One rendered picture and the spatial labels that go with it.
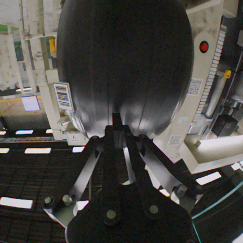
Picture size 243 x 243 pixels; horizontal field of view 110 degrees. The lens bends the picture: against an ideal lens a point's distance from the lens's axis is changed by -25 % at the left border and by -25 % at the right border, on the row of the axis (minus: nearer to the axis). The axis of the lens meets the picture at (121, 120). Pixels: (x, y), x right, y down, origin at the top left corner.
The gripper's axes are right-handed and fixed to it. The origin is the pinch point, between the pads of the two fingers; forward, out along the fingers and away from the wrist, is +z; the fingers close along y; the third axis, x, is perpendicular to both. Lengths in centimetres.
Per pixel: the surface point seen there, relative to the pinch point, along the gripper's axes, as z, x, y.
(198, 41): 21.5, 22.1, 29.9
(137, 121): 5.2, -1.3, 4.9
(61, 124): 69, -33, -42
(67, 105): 5.1, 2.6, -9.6
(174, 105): 4.2, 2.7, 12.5
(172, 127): 26.7, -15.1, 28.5
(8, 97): 552, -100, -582
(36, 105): 344, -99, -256
